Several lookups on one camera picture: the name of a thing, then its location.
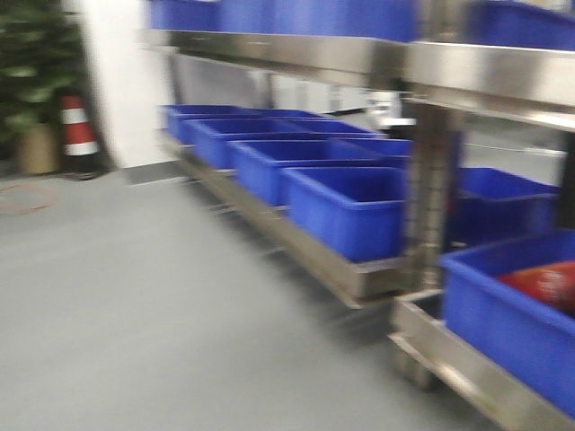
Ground blue bin on low shelf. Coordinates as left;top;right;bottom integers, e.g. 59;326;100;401
284;167;408;262

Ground red white traffic cone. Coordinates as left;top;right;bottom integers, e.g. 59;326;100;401
59;93;99;176

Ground red bag in lower bin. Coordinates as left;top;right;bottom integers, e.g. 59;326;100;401
496;260;574;312

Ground blue bin with red bag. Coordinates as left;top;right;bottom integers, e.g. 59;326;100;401
439;229;574;417

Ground green plant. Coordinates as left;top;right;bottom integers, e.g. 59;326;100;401
1;1;84;159

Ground steel rack upright post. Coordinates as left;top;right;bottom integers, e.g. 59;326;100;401
399;0;466;297

